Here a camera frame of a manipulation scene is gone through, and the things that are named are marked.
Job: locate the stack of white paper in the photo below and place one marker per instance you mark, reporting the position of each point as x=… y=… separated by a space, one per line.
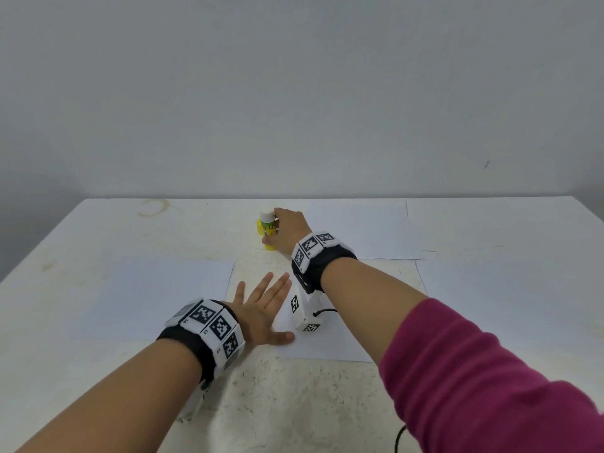
x=151 y=297
x=510 y=297

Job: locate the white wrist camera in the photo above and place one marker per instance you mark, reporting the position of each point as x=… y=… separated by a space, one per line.
x=307 y=311
x=192 y=401

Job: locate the pink sleeve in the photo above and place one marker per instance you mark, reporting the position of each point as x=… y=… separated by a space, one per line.
x=500 y=387

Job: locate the yellow glue stick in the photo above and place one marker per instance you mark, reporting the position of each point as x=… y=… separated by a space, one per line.
x=267 y=231

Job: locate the person's right hand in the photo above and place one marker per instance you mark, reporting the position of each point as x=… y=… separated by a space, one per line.
x=291 y=231

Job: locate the person's right forearm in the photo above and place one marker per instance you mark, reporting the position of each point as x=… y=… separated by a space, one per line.
x=373 y=302

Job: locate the person's left forearm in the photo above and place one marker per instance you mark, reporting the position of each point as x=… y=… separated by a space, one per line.
x=113 y=410

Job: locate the person's left hand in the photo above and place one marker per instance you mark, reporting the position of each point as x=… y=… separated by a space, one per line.
x=257 y=316

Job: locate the black marker wristband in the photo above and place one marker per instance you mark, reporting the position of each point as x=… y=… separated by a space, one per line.
x=323 y=261
x=203 y=335

